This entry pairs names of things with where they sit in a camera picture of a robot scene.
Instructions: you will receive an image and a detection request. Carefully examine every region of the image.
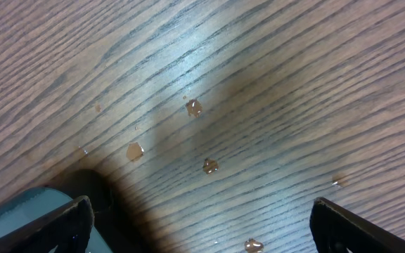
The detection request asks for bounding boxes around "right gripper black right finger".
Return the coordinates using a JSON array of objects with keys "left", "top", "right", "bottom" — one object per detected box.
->
[{"left": 309, "top": 197, "right": 405, "bottom": 253}]

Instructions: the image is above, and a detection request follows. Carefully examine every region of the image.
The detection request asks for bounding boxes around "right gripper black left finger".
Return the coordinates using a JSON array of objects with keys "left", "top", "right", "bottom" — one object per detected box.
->
[{"left": 0, "top": 195, "right": 94, "bottom": 253}]

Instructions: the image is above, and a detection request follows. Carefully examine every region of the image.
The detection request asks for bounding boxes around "black water tray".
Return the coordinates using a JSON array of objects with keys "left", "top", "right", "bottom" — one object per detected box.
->
[{"left": 0, "top": 169, "right": 155, "bottom": 253}]

